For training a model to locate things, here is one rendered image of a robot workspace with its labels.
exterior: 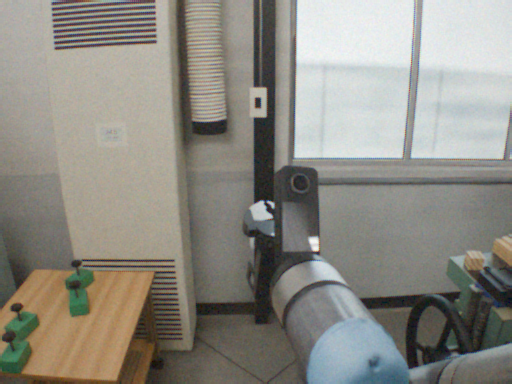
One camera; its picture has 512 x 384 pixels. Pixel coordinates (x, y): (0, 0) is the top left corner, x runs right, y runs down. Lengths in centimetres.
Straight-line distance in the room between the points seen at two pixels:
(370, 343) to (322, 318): 5
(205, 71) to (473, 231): 168
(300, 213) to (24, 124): 192
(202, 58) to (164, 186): 55
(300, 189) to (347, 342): 19
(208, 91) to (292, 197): 135
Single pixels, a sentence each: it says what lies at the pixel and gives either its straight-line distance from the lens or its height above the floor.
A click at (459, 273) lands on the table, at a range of 122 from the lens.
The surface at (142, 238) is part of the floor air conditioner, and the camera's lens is 188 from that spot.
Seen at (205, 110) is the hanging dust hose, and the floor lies 119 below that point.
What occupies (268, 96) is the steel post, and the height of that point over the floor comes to 123.
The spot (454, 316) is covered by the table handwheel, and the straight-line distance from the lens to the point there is 92.
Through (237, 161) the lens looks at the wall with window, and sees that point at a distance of 201.
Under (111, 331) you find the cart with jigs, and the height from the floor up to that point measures 53.
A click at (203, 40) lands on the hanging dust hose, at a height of 148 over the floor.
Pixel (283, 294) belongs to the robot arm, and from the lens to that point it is 40.
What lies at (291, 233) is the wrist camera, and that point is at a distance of 44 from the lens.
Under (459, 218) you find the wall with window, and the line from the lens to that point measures 243.
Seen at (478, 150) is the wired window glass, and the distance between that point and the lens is 243.
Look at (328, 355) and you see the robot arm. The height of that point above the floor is 124.
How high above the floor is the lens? 145
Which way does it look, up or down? 21 degrees down
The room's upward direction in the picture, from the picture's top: straight up
